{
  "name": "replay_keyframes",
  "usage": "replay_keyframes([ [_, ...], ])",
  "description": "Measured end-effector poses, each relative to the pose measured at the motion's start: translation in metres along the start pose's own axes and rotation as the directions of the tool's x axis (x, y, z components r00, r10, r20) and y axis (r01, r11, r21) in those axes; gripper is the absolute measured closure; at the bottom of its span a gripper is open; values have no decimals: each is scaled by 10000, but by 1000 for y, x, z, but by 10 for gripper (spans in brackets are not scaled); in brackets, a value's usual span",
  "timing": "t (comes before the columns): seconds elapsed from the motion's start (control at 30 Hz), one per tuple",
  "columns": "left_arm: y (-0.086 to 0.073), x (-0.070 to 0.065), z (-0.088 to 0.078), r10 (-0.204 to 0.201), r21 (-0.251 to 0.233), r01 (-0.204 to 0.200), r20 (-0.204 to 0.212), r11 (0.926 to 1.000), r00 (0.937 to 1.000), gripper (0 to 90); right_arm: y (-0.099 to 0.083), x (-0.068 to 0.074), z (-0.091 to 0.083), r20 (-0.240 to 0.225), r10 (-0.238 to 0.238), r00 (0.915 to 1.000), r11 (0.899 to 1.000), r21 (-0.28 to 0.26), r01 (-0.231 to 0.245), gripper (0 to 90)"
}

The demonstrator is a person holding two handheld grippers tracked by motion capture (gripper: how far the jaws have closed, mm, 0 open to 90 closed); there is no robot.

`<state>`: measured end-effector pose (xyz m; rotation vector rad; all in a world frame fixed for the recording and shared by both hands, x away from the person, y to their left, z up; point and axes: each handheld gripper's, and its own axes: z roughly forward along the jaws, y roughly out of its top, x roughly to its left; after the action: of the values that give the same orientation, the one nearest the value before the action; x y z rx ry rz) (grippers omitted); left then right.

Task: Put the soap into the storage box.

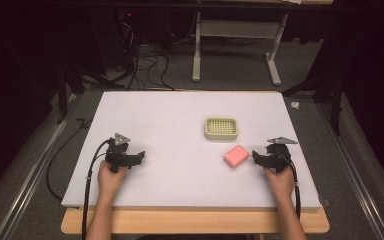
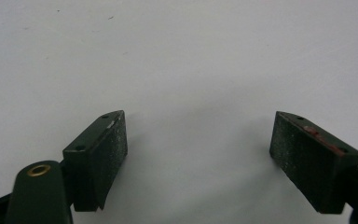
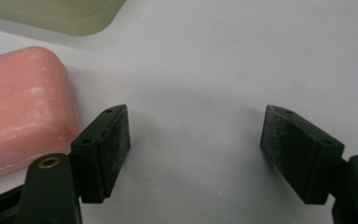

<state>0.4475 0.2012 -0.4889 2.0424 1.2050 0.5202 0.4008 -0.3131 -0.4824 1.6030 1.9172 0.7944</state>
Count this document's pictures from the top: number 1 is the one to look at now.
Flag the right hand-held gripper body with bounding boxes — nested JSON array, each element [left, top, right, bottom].
[[256, 135, 299, 174]]

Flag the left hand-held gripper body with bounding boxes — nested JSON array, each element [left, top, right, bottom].
[[105, 132, 140, 174]]

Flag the pink soap bar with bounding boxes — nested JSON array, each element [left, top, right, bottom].
[[223, 144, 250, 169]]

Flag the cream soap dish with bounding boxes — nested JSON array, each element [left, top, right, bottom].
[[203, 116, 240, 142]]

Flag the person's left hand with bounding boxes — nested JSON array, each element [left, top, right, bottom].
[[97, 160, 129, 198]]

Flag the person's right hand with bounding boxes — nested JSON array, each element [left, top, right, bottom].
[[263, 165, 296, 201]]

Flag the white foam board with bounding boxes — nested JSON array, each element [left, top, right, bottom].
[[60, 90, 322, 212]]

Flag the black stand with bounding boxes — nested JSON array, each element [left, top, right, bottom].
[[55, 56, 124, 125], [281, 71, 344, 137]]

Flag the wooden table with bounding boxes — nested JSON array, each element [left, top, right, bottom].
[[60, 89, 331, 235]]

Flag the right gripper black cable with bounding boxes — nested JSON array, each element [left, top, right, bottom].
[[279, 151, 302, 220]]

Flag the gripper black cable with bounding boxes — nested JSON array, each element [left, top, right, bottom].
[[45, 117, 111, 240], [279, 151, 302, 220]]

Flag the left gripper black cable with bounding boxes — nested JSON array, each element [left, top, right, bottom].
[[45, 117, 111, 240]]

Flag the metal floor rail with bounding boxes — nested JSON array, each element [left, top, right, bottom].
[[0, 96, 81, 240], [316, 101, 384, 240]]

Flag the bundle of black cables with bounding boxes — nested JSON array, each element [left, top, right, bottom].
[[114, 13, 178, 92]]

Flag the white metal desk frame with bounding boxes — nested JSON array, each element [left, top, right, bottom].
[[191, 11, 289, 87]]

